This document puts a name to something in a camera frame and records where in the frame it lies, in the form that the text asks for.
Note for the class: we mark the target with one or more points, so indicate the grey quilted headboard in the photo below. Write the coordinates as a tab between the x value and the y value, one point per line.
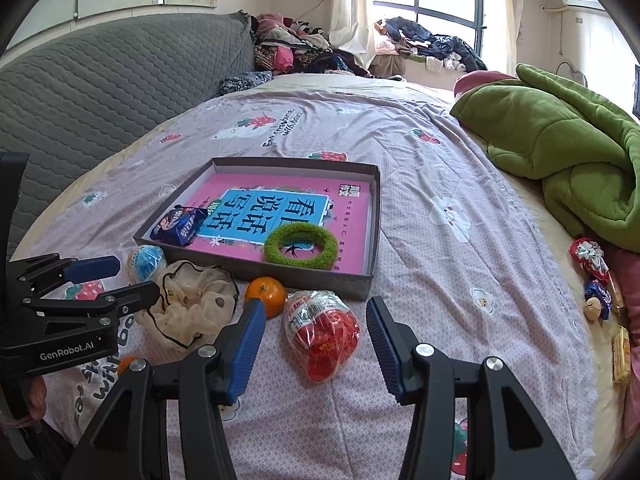
100	110

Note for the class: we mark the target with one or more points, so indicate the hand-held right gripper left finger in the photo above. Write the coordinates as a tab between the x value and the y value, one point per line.
250	345

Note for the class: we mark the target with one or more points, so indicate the grey cardboard box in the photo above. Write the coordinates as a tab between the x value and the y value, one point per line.
280	280

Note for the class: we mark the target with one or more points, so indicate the blue ball in clear wrapper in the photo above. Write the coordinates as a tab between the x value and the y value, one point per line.
147	262

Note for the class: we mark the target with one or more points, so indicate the blue snack packet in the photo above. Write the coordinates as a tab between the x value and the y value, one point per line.
180	225

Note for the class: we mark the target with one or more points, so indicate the walnut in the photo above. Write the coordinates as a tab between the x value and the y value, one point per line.
593	309

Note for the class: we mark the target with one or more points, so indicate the pink book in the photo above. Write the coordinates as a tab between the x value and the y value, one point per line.
350	230

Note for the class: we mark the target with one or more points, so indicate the red candy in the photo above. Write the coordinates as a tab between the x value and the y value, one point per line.
322	340

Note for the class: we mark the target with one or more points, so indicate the tangerine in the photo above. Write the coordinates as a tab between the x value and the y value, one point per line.
265	296
127	364

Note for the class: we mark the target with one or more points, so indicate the green blanket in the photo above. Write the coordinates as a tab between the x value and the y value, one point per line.
565	140

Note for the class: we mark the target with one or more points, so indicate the clothes on window sill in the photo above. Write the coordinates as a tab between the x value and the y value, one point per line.
440	45

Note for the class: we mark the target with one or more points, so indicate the pink pillow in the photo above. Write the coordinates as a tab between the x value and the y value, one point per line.
480	82

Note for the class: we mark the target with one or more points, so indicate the pile of clothes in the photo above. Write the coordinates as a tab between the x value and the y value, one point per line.
290	50

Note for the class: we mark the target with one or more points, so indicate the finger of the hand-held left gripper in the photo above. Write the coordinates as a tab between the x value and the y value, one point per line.
135	296
92	267

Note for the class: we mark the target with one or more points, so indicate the small blue packet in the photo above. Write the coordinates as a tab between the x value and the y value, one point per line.
602	292

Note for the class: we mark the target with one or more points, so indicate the beige scrunchie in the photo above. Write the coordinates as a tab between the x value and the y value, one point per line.
195	300

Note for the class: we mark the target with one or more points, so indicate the person's left hand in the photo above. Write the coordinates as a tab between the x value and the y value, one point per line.
37	395

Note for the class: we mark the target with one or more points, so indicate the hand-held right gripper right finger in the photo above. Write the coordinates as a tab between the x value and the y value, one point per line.
382	347

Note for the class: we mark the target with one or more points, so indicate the cream curtain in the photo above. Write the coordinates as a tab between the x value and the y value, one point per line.
512	10
352	5

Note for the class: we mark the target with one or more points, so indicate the dark patterned cloth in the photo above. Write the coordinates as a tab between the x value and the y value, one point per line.
245	82

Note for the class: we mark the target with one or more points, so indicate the yellow snack packet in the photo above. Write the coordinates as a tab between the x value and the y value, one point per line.
621	355

